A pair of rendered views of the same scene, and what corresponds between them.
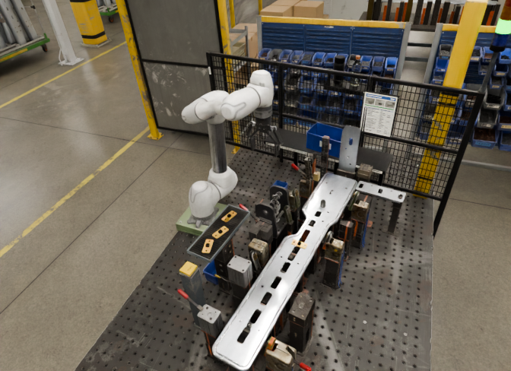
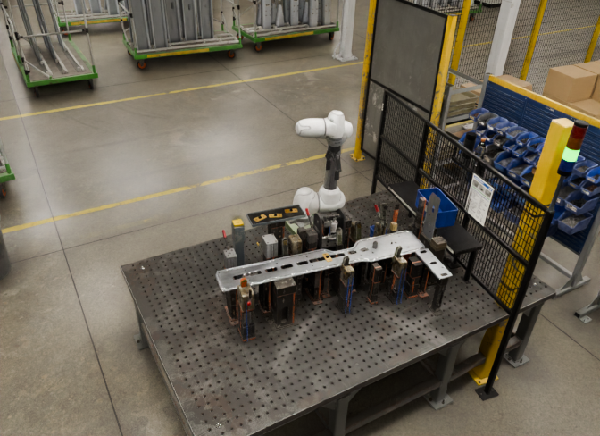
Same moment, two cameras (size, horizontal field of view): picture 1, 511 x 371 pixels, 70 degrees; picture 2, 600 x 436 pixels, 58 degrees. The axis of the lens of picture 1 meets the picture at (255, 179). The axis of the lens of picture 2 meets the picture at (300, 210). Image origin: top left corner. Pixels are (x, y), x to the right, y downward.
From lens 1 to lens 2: 199 cm
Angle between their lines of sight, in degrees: 29
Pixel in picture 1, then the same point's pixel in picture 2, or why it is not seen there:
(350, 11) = not seen: outside the picture
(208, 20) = (431, 62)
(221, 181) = (324, 196)
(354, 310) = (339, 331)
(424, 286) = (410, 353)
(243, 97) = (311, 123)
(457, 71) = (539, 182)
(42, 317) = (173, 242)
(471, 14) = (554, 133)
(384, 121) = (481, 208)
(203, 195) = (302, 197)
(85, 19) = not seen: hidden behind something
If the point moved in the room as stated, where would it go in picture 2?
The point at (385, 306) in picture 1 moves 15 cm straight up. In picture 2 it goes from (364, 343) to (366, 325)
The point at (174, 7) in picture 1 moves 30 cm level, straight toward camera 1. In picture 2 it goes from (409, 39) to (399, 47)
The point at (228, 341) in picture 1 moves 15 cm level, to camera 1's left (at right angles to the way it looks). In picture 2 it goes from (229, 273) to (211, 264)
